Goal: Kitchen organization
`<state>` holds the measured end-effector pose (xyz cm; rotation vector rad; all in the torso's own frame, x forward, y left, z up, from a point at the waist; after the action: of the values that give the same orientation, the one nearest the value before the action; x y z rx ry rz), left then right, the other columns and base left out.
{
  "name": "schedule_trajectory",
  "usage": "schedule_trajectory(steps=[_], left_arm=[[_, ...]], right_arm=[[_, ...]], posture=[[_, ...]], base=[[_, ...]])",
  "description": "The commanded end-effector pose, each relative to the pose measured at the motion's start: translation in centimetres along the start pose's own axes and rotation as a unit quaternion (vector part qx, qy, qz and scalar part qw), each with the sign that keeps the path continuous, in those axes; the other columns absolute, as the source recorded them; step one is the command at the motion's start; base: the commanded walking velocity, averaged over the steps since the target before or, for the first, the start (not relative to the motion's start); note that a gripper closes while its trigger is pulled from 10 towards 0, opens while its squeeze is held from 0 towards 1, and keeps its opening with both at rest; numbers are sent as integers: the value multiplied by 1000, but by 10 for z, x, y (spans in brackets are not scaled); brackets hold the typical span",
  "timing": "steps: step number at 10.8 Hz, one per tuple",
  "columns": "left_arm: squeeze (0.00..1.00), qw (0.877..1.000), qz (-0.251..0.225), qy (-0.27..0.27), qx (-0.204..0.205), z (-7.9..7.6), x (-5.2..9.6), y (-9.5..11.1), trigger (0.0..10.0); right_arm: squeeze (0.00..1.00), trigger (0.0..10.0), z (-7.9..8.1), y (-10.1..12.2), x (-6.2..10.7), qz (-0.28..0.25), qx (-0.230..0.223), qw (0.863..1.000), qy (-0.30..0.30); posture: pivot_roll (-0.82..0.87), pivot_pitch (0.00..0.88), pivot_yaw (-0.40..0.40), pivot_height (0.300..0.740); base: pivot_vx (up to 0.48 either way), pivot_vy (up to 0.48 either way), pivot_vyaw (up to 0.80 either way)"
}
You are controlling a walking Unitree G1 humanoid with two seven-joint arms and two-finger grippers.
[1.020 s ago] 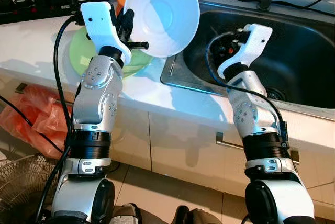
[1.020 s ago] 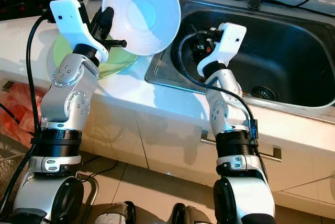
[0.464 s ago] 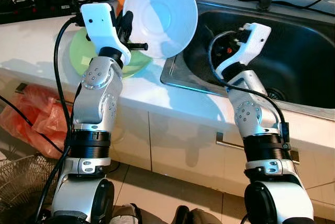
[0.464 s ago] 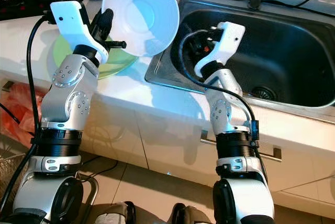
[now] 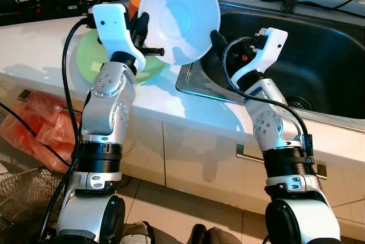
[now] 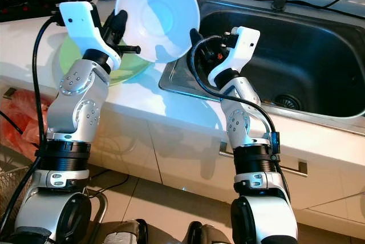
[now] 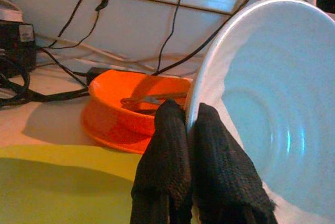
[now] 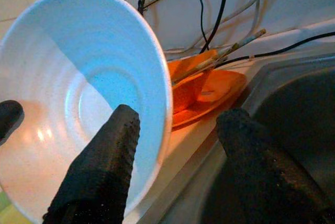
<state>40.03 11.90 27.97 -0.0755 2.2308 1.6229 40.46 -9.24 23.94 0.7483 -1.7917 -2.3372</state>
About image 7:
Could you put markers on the brown wooden chopstick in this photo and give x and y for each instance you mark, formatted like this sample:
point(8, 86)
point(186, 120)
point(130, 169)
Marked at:
point(157, 97)

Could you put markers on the white bowl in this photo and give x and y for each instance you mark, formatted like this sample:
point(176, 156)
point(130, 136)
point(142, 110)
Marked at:
point(282, 103)

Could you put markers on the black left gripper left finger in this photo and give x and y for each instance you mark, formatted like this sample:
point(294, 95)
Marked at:
point(165, 166)

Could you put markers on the black power adapter box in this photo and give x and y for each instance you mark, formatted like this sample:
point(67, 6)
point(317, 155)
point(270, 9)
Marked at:
point(15, 48)

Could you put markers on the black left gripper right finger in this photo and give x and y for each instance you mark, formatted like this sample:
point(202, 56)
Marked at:
point(225, 177)

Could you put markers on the small black plug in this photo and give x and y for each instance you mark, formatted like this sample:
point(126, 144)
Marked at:
point(95, 72)

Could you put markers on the orange bowl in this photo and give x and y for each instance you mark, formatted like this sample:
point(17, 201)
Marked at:
point(110, 103)

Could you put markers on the green plate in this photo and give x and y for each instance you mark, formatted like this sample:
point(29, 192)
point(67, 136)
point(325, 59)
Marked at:
point(65, 190)

